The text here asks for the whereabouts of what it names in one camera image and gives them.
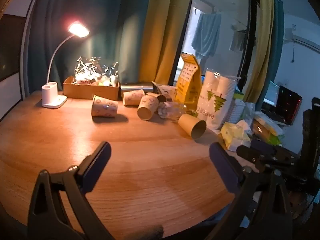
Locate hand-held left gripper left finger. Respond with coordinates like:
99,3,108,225
27,141,115,240

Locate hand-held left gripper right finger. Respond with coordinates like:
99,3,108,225
207,142,293,240

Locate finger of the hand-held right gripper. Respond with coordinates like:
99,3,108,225
250,139,301,165
236,145,298,175

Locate printed brown paper cup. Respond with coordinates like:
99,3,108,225
122,89,145,106
146,92,167,103
137,94,160,121
91,95,119,118
178,113,207,140

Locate yellow green package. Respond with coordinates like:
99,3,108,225
252,112,285,146

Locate yellow tissue pack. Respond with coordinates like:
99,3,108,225
221,122,251,152

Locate stack of white containers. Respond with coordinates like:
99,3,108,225
226,97,247,126

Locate black computer case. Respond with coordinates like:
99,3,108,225
274,85,303,126

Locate computer monitor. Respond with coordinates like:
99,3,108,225
263,80,281,107

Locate clear bag of paper cups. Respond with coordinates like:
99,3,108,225
197,69,238,131

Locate brown cardboard box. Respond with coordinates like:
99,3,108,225
62,76,121,102

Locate crumpled clear plastic wrap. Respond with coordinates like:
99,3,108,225
157,101,198,123

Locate silver metal flask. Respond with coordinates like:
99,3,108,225
120,82,154,94

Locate white desk lamp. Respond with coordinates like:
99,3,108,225
41,21,90,109

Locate yellow paper bag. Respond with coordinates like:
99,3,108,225
174,53,202,105

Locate shiny clear snack bag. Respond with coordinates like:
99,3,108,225
74,56,119,87

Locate white air conditioner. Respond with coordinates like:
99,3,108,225
283,29,320,53

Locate yellow curtain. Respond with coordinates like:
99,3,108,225
243,0,277,103
138,0,197,86

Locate hanging grey cloth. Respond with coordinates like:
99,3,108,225
229,30,247,52

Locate dark green curtain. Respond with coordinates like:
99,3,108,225
271,0,286,82
27,0,153,98

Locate hanging blue towel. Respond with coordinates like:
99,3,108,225
191,12,222,58

